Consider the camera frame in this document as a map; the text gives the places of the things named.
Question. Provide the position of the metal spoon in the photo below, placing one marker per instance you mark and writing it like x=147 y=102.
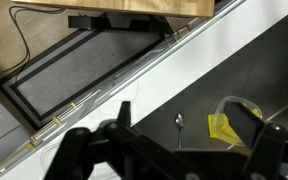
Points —
x=179 y=122

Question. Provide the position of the wooden table top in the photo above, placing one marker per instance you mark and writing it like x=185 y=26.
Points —
x=185 y=8

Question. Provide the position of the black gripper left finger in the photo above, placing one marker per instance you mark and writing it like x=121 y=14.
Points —
x=130 y=155

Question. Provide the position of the yellow sponge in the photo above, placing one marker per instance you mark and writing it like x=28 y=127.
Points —
x=221 y=128

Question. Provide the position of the clear plastic container bowl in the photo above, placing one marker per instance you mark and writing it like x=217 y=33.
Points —
x=240 y=110

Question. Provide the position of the grey black floor mat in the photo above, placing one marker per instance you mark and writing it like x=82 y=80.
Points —
x=72 y=68

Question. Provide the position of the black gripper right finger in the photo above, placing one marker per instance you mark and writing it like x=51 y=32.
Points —
x=267 y=141

